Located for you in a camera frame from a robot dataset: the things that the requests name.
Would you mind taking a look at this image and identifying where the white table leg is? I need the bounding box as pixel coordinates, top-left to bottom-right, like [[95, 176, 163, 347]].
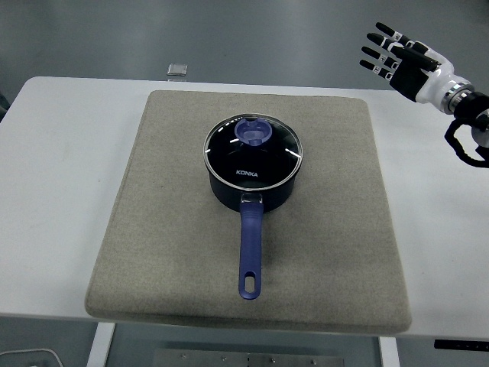
[[377, 336, 400, 367], [85, 322, 116, 367]]

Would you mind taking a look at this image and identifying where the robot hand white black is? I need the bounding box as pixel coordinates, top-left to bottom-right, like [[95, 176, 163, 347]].
[[360, 21, 469, 106]]

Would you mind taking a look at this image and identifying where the grey fabric mat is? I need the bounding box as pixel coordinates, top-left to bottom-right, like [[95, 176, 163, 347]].
[[83, 89, 413, 333]]

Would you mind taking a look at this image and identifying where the dark pot with blue handle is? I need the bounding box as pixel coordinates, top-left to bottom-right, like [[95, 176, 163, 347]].
[[207, 162, 300, 301]]

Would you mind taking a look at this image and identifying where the grey metal plate with screws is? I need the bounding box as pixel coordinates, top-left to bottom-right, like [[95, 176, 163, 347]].
[[152, 347, 347, 367]]

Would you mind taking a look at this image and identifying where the black bar under table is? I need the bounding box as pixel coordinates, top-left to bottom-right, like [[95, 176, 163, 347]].
[[433, 339, 489, 351]]

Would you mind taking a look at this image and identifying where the glass lid with blue knob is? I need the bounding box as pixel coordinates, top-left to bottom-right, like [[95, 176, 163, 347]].
[[203, 113, 305, 191]]

